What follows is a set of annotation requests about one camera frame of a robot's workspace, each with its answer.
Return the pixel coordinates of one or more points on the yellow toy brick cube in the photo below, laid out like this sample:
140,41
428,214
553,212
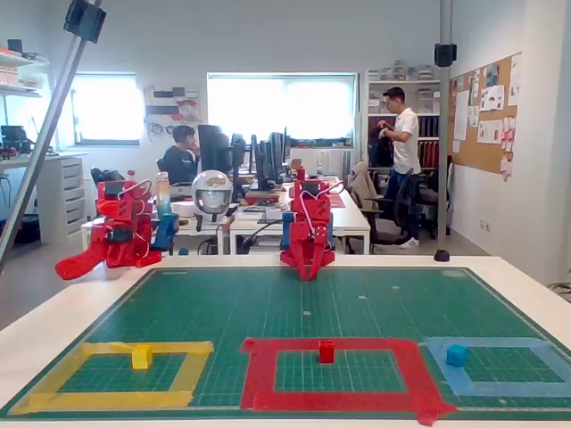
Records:
142,357

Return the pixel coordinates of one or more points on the black computer monitor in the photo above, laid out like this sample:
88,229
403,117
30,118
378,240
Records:
264,160
238,153
214,149
277,151

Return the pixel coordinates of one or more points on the tall white pinned paper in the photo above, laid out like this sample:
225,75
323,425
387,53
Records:
461,116

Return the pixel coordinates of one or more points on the red robot arm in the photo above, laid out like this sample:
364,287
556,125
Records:
319,207

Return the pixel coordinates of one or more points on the standing person white shirt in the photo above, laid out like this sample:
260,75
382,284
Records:
407,142

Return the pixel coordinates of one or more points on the green cutting mat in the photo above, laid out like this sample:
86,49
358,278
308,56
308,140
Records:
223,312

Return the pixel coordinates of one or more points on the seated person dark shirt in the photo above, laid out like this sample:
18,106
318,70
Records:
178,165

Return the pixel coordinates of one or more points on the white wall shelf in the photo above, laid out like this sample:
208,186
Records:
31,60

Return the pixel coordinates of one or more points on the white motorcycle helmet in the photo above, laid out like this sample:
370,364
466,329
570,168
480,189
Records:
212,187

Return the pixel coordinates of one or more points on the yellow tape square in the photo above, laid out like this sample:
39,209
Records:
111,399

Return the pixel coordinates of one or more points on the red leader arm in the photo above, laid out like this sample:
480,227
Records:
120,232

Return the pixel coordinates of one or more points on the clear drink bottle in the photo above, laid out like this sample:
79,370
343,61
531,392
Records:
163,196

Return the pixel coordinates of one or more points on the white wall socket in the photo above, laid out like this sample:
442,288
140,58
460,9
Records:
485,225

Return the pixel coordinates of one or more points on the black pole clamp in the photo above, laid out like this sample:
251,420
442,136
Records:
445,55
85,20

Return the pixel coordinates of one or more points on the blue toy brick cube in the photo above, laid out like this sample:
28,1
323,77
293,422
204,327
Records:
457,356

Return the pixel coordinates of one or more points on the white shelving unit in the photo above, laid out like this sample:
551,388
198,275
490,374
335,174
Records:
428,115

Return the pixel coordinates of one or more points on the wide bright window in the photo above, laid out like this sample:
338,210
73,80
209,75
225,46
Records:
281,107

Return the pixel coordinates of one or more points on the blue tape square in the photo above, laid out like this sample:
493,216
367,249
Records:
513,389

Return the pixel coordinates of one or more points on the white pinned drawing sheet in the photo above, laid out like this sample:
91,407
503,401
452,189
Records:
491,98

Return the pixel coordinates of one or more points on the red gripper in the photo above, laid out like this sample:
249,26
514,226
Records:
307,250

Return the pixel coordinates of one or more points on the blue table clamp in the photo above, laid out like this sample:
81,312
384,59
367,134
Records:
167,227
287,223

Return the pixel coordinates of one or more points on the black office chair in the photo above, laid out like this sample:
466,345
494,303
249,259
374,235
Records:
428,196
383,234

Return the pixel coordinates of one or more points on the red toy brick cube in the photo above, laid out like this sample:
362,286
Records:
326,352

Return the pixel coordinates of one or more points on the beige jacket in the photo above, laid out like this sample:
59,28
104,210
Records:
361,187

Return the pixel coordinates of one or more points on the vertical metal pole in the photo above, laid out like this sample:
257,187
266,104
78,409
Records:
444,134

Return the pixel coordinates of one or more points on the black backpack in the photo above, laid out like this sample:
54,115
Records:
380,149

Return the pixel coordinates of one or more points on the small bright window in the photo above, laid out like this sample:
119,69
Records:
107,109

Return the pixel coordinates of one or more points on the cork pin board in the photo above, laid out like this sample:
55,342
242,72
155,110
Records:
473,156

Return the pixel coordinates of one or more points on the red tape square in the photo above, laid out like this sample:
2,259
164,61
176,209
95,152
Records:
259,374

